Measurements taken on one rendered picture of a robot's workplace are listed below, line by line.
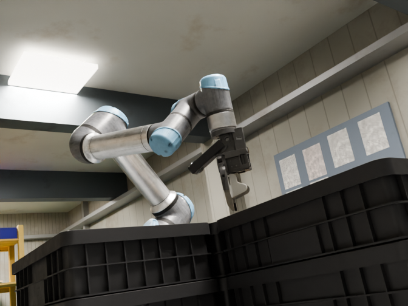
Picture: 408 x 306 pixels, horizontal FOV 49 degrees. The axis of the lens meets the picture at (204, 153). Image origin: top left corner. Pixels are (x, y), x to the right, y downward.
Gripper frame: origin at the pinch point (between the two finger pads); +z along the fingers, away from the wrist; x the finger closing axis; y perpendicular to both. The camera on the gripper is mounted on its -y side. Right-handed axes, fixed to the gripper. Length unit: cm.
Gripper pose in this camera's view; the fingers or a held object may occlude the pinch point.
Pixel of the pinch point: (231, 206)
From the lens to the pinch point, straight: 118.4
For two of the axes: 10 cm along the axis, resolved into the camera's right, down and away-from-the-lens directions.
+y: 9.6, -2.2, -1.6
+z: 1.9, 9.7, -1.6
